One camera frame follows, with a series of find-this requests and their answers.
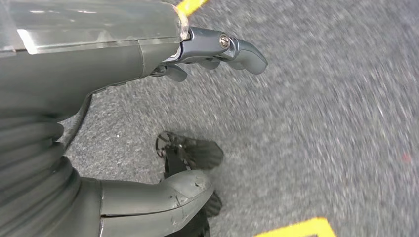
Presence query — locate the ribbed grey left arm sleeve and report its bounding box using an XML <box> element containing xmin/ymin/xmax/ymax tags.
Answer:
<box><xmin>0</xmin><ymin>111</ymin><xmax>82</xmax><ymax>237</ymax></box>

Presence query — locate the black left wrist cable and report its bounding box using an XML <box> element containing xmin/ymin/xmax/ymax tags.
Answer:
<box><xmin>60</xmin><ymin>94</ymin><xmax>93</xmax><ymax>150</ymax></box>

